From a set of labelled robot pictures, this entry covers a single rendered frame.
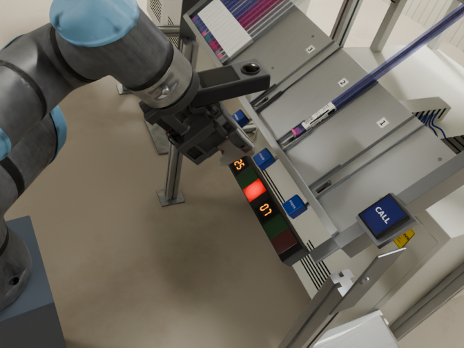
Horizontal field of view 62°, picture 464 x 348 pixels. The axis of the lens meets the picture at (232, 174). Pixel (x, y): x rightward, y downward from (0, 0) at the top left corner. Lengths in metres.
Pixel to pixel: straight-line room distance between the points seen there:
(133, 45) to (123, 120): 1.41
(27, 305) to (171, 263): 0.73
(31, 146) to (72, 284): 0.77
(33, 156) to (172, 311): 0.78
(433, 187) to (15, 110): 0.50
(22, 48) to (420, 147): 0.52
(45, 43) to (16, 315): 0.39
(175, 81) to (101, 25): 0.11
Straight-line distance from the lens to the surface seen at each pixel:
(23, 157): 0.59
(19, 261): 0.67
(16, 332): 0.72
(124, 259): 1.34
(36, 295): 0.68
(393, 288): 1.01
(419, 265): 0.94
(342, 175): 0.62
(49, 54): 0.47
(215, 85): 0.51
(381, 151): 0.63
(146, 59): 0.44
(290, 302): 1.36
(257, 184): 0.68
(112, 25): 0.41
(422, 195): 0.58
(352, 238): 0.58
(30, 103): 0.44
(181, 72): 0.47
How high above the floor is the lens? 1.14
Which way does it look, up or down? 44 degrees down
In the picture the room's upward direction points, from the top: 16 degrees clockwise
